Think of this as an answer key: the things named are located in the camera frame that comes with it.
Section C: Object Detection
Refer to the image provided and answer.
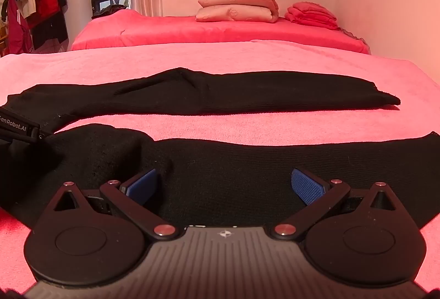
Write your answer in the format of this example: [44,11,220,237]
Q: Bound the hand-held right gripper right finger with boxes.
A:
[271,168,399,240]

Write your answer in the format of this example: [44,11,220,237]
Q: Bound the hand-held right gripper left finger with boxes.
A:
[51,168,181,240]

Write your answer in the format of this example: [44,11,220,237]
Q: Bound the black pants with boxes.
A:
[0,67,440,230]

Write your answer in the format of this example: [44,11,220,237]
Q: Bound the rack of hanging clothes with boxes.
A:
[0,0,69,57]

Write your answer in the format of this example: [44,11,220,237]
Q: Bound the pink blanket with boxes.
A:
[0,40,440,296]

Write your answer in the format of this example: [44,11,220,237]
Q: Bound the dark cloth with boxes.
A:
[91,4,128,20]

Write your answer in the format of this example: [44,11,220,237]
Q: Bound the red bed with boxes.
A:
[70,9,372,54]

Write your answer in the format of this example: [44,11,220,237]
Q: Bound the folded red blanket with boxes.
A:
[284,1,342,31]

